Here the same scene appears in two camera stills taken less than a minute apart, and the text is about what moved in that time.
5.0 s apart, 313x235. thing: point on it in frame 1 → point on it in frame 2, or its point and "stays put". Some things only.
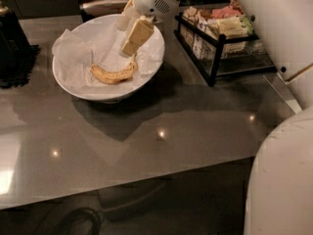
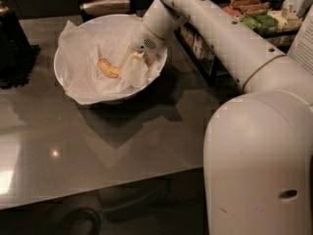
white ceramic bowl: x=89 y=64 stays put
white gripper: x=151 y=0 → x=144 y=40
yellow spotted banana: x=115 y=76 → x=110 y=70
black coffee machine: x=15 y=49 stays put
